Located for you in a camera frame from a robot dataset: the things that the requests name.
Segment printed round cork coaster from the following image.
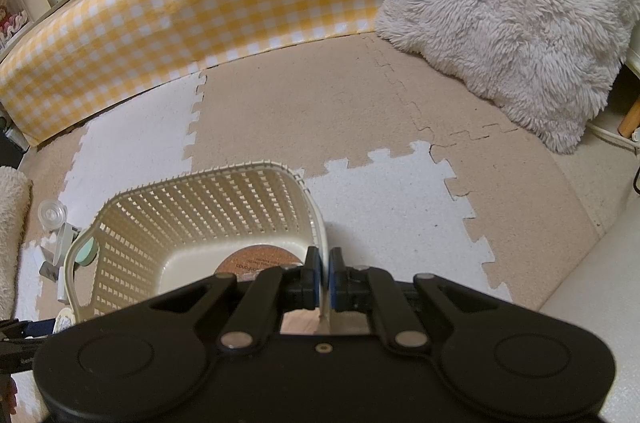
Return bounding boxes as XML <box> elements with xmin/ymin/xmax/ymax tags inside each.
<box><xmin>215</xmin><ymin>244</ymin><xmax>307</xmax><ymax>276</ymax></box>

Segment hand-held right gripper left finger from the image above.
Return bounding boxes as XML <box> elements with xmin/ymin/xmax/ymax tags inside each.
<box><xmin>149</xmin><ymin>247</ymin><xmax>321</xmax><ymax>350</ymax></box>

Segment white plastic funnel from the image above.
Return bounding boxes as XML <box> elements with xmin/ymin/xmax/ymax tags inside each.
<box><xmin>39</xmin><ymin>200</ymin><xmax>70</xmax><ymax>235</ymax></box>

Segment cream plastic basket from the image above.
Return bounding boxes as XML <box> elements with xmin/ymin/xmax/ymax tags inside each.
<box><xmin>62</xmin><ymin>160</ymin><xmax>332</xmax><ymax>326</ymax></box>

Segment clear display box with doll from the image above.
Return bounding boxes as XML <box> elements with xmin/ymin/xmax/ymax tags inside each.
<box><xmin>0</xmin><ymin>0</ymin><xmax>28</xmax><ymax>49</ymax></box>

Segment foam puzzle mat tiles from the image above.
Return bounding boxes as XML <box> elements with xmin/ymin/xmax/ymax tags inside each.
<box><xmin>10</xmin><ymin>30</ymin><xmax>601</xmax><ymax>329</ymax></box>

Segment white cable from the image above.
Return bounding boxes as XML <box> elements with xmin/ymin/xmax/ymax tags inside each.
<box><xmin>585</xmin><ymin>122</ymin><xmax>640</xmax><ymax>150</ymax></box>

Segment fluffy white pillow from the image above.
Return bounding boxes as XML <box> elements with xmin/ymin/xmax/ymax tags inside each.
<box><xmin>374</xmin><ymin>0</ymin><xmax>640</xmax><ymax>154</ymax></box>
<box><xmin>0</xmin><ymin>166</ymin><xmax>34</xmax><ymax>321</ymax></box>

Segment mattress with yellow gingham cover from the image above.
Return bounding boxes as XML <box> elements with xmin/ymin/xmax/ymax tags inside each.
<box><xmin>0</xmin><ymin>0</ymin><xmax>418</xmax><ymax>149</ymax></box>

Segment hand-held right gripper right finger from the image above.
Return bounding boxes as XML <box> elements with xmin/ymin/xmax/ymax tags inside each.
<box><xmin>330</xmin><ymin>247</ymin><xmax>501</xmax><ymax>350</ymax></box>

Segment wooden furniture leg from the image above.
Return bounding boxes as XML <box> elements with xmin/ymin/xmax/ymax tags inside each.
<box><xmin>616</xmin><ymin>96</ymin><xmax>640</xmax><ymax>139</ymax></box>

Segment clear plastic container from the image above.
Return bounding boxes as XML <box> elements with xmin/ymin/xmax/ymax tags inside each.
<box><xmin>74</xmin><ymin>237</ymin><xmax>99</xmax><ymax>268</ymax></box>

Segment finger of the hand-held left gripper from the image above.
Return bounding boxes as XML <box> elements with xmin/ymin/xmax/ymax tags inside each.
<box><xmin>0</xmin><ymin>317</ymin><xmax>57</xmax><ymax>376</ymax></box>

